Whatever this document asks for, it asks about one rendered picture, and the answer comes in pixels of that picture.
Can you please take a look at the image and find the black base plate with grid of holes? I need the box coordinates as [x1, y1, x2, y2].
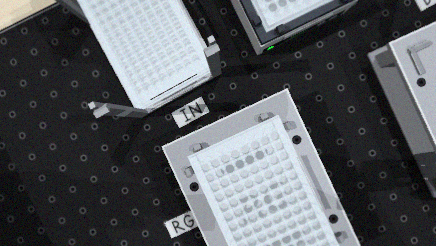
[0, 0, 436, 246]

